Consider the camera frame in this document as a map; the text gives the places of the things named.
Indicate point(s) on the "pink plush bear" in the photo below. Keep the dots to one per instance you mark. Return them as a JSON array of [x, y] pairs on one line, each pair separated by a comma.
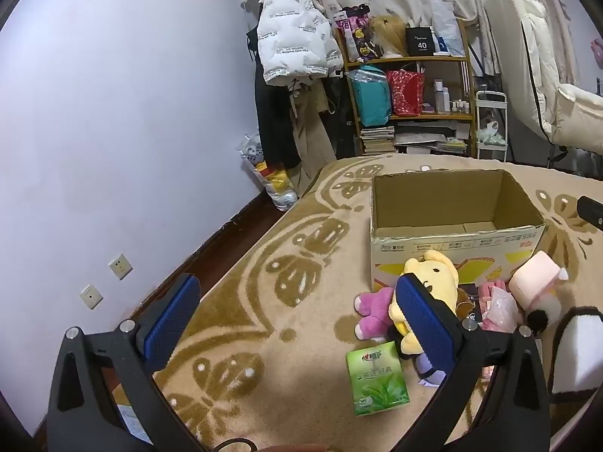
[[372, 311]]

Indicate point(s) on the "black hanging coat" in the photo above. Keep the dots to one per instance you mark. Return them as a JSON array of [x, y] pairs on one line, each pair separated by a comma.
[[339, 117], [273, 117]]

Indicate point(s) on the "plastic bag of snacks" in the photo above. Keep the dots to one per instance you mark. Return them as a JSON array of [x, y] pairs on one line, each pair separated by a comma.
[[278, 183]]

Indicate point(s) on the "white plastic bag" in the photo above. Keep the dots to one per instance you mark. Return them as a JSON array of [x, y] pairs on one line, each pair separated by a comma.
[[446, 23]]

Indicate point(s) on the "teal bag in plastic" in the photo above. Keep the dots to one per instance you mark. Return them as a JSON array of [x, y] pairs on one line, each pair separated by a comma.
[[372, 96]]

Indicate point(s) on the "blonde wig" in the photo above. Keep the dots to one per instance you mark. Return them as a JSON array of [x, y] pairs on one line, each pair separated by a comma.
[[391, 35]]

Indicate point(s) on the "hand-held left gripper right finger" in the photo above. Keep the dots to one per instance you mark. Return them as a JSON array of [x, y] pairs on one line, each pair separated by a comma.
[[417, 313]]

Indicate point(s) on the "pink and white plush toy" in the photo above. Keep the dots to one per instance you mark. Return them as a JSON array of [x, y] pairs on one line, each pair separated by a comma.
[[532, 275]]

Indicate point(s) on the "beige hanging trousers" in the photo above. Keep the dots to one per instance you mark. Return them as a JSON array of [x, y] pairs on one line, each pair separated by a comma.
[[308, 141]]

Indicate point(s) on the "wooden shelf unit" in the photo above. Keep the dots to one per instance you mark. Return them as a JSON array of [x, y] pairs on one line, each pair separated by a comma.
[[424, 59]]

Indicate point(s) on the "white utility cart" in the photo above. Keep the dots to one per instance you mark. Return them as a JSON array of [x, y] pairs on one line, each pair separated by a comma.
[[492, 127]]

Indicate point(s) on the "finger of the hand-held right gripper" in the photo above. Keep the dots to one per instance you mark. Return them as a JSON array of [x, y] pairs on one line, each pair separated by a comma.
[[592, 212]]

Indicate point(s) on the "white wall socket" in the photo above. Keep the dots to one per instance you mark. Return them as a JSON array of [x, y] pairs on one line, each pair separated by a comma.
[[120, 266], [90, 297]]

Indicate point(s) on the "purple plush doll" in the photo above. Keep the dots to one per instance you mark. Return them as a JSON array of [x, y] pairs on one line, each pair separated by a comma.
[[425, 374]]

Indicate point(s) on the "black box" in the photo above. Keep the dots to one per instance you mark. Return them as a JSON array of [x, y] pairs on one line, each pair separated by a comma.
[[420, 40]]

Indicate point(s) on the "pile of papers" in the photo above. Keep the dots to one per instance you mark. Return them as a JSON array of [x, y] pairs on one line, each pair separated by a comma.
[[428, 140]]

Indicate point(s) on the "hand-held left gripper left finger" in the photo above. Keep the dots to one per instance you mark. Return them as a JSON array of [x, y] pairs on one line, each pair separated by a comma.
[[170, 320]]

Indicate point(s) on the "stack of books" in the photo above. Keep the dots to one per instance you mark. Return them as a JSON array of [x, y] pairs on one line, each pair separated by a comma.
[[377, 140]]

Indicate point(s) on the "red gift bag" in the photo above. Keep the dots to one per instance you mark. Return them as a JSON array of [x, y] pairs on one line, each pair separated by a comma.
[[406, 93]]

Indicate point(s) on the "yellow plush bear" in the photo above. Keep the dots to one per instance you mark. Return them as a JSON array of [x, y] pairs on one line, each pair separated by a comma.
[[439, 277]]

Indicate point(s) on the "white padded folding chair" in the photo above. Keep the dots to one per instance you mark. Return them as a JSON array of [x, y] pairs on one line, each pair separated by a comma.
[[532, 56]]

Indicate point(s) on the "cardboard box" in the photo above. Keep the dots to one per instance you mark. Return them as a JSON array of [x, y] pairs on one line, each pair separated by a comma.
[[447, 249]]

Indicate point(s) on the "clear plastic bag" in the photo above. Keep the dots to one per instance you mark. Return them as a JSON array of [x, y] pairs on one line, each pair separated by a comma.
[[501, 310]]

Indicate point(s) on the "row of cosmetic bottles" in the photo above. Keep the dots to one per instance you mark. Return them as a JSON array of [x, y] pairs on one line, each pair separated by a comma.
[[445, 99]]

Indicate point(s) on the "pink striped packet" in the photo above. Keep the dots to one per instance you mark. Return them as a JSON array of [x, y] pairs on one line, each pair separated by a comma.
[[490, 289]]

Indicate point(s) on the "white fluffy black pompom toy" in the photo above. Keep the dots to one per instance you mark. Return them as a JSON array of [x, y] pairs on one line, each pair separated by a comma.
[[541, 315]]

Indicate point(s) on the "white puffer jacket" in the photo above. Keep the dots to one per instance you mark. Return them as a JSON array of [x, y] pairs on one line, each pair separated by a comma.
[[292, 33]]

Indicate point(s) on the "green tissue pack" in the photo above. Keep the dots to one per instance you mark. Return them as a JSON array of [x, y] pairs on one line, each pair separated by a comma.
[[377, 381]]

